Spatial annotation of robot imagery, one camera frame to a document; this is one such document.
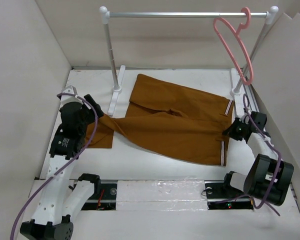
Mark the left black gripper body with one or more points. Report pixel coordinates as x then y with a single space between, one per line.
89 118

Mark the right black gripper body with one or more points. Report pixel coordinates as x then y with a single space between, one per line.
240 129

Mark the brown trousers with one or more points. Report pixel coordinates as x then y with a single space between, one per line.
171 120

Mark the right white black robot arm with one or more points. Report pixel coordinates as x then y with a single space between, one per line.
269 177

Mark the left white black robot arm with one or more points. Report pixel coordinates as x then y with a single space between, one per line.
57 210

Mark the white metal clothes rack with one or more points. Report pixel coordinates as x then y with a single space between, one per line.
234 21

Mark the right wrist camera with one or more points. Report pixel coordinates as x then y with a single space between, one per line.
245 118

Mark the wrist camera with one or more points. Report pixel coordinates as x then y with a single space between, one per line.
67 91
245 118

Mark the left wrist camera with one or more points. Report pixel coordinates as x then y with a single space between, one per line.
67 91

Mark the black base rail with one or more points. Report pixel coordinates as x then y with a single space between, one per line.
167 195

